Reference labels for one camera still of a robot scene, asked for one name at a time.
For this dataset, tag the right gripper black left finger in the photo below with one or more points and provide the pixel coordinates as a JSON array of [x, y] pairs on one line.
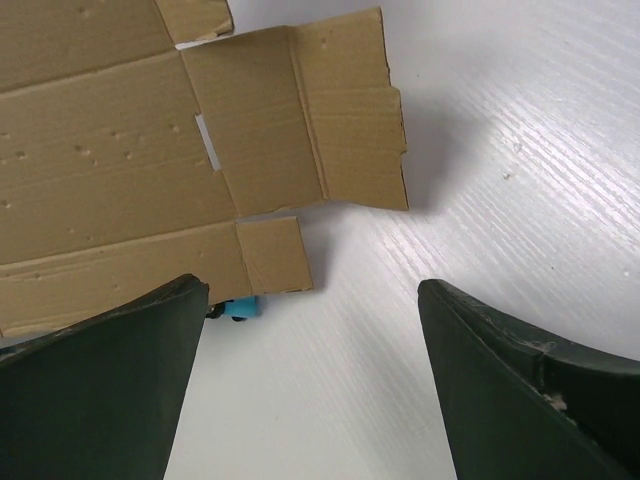
[[101, 399]]

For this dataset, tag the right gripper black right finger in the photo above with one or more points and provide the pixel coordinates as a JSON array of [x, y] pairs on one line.
[[519, 402]]

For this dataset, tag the brown cardboard box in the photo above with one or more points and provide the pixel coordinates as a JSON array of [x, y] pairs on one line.
[[142, 140]]

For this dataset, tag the blue toy car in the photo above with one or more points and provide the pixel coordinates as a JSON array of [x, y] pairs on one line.
[[238, 310]]

